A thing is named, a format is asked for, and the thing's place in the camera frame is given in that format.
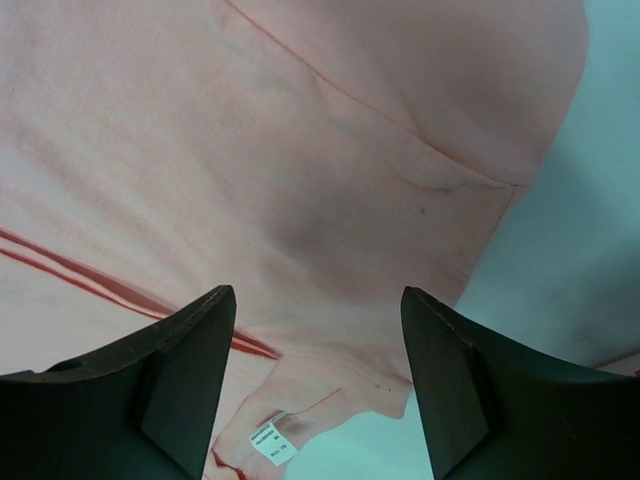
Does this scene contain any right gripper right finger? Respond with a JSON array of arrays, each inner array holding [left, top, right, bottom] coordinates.
[[402, 287, 639, 480]]

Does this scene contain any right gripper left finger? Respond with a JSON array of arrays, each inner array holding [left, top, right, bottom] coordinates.
[[1, 285, 236, 479]]

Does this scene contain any pink t shirt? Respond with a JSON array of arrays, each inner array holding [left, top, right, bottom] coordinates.
[[1, 1, 588, 479]]

